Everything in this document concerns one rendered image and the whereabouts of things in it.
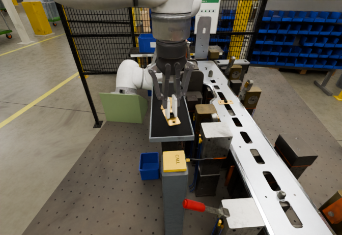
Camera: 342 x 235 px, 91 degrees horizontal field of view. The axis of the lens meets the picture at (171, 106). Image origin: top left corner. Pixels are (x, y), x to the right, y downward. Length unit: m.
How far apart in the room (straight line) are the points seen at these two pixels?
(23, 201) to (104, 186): 1.21
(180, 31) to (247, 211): 0.48
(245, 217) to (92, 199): 0.70
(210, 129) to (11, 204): 1.90
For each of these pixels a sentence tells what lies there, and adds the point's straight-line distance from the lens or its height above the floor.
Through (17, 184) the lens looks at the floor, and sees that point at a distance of 2.30.
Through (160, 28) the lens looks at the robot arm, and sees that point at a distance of 0.40.
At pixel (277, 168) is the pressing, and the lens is 0.76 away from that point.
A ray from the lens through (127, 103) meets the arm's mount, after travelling 1.21.
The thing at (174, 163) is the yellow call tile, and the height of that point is 1.16.
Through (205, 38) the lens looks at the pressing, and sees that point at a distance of 1.61.
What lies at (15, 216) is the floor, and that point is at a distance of 2.09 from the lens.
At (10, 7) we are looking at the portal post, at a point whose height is 1.01.
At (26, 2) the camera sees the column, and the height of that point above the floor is 1.08.
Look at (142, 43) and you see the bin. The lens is 1.67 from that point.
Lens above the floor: 1.54
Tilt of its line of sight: 36 degrees down
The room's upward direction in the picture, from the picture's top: straight up
